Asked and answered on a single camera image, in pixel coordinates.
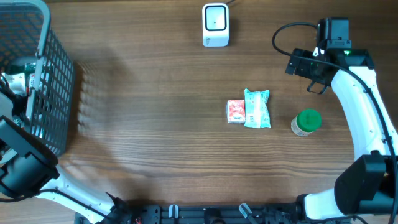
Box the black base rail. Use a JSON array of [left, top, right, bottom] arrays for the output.
[[74, 202, 305, 224]]

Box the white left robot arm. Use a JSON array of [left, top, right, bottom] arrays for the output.
[[1, 95, 132, 223]]

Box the grey plastic shopping basket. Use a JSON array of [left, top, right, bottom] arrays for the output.
[[1, 0, 75, 156]]

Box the orange small snack box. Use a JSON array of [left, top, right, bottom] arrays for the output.
[[226, 100, 246, 124]]

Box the white barcode scanner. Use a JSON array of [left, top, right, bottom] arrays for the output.
[[201, 2, 229, 47]]

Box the green lid jar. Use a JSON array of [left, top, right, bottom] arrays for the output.
[[290, 109, 322, 137]]

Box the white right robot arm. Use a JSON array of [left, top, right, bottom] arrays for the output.
[[286, 17, 397, 223]]

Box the teal tissue pack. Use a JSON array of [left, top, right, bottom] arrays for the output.
[[244, 89, 271, 129]]

